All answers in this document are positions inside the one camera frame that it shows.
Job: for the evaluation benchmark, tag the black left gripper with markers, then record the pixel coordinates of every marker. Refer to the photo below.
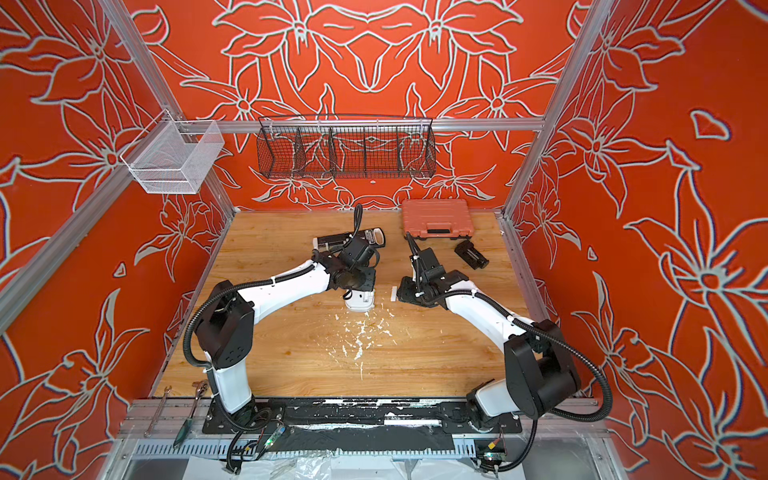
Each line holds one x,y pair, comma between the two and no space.
371,282

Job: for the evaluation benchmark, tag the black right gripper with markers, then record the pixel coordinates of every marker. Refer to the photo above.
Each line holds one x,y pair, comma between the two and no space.
428,264

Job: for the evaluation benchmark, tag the white alarm clock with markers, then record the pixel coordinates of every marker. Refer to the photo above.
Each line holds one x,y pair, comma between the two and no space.
359,301

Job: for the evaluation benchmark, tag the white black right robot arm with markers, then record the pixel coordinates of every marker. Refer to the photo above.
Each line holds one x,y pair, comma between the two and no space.
539,364

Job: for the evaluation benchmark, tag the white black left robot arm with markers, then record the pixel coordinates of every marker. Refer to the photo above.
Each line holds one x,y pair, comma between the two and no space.
218,337

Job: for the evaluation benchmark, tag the black white screwdriver bit holder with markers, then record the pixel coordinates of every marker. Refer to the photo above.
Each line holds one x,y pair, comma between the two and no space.
336,240

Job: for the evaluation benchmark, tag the black small vise clamp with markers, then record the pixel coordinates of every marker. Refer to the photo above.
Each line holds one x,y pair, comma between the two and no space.
467,251

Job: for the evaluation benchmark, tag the red plastic tool case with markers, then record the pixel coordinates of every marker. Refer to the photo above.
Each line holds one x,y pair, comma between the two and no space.
437,218

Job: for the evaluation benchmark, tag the clear plastic bag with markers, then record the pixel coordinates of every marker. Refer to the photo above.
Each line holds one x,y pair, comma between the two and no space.
313,467

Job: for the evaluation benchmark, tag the metal wrench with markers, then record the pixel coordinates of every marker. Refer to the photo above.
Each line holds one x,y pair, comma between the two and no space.
149,431

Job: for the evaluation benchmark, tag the black wire wall basket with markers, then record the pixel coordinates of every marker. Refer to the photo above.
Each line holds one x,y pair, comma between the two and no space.
346,147

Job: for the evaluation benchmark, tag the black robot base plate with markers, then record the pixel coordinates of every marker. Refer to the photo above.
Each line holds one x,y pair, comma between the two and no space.
453,415

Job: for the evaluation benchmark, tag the green handled screwdriver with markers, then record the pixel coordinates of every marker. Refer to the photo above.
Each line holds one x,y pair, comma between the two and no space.
201,388

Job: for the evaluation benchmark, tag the white wire wall basket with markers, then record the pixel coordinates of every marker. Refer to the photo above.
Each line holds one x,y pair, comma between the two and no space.
165,160

